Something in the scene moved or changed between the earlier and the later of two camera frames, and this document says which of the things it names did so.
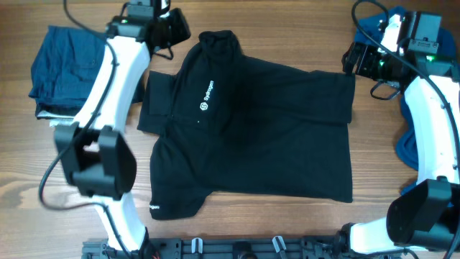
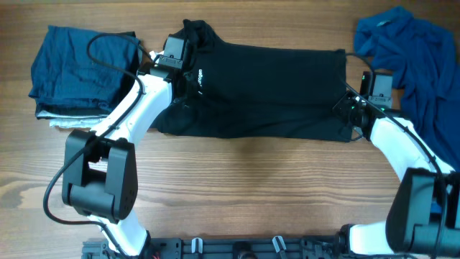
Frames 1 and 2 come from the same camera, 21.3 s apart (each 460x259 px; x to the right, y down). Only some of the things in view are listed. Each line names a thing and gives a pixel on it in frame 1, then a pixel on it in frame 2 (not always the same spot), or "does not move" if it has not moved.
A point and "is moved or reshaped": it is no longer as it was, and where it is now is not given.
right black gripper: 364,68 → 340,106
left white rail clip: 197,245 does not move
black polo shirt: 226,121 is moved or reshaped
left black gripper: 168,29 → 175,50
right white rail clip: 279,243 does not move
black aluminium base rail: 300,247 does not move
